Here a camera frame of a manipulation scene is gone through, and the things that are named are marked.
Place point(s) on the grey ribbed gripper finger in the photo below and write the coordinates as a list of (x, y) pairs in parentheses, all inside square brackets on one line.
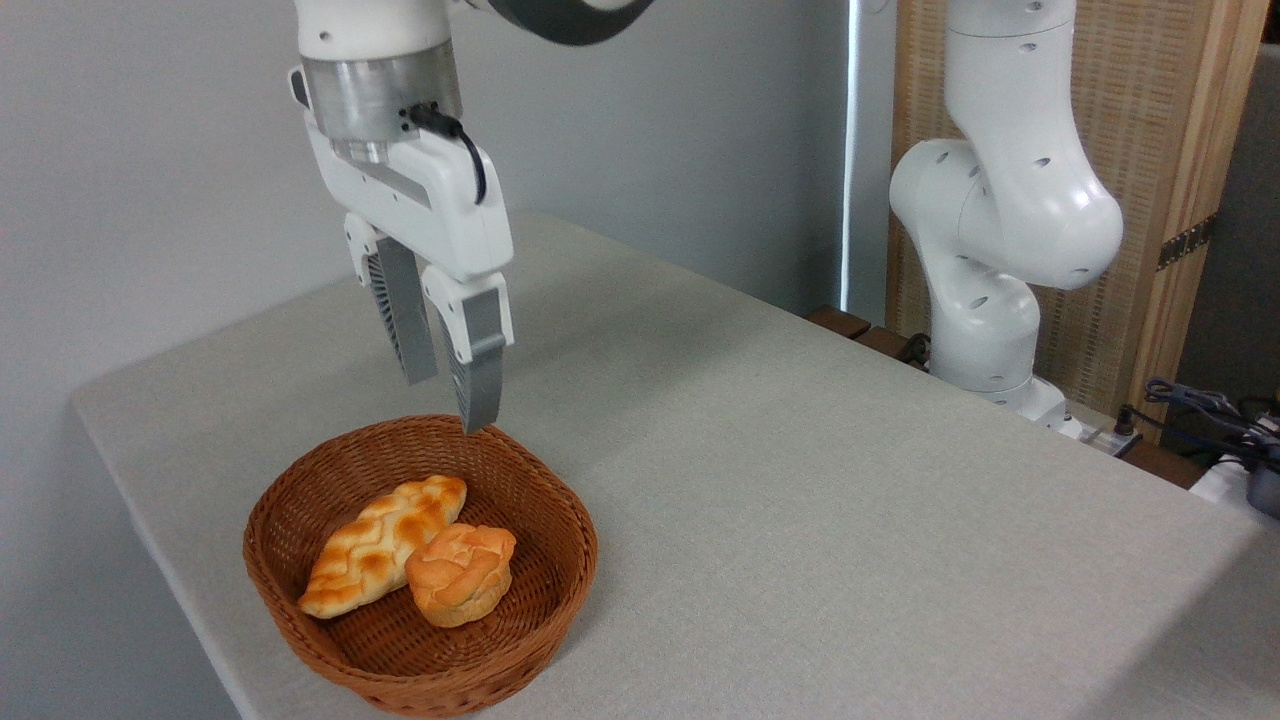
[(408, 320), (482, 380)]

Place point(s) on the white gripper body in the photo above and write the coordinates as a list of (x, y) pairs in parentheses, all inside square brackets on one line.
[(440, 220)]

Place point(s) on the round orange bread bun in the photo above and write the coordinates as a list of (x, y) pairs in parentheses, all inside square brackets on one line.
[(460, 580)]

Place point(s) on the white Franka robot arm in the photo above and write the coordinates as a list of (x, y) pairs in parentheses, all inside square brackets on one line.
[(1000, 200)]

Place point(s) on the braided golden bread loaf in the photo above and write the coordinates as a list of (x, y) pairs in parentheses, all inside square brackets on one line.
[(370, 550)]

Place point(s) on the brown wicker basket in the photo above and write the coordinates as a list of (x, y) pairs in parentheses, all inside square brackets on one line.
[(500, 640)]

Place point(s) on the beige linen tablecloth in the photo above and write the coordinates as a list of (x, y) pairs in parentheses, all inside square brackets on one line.
[(850, 600)]

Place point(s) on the dark metal screen hinge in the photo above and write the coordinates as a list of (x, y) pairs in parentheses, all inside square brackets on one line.
[(1186, 243)]

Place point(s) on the small grey box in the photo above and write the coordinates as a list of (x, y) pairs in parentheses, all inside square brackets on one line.
[(1266, 492)]

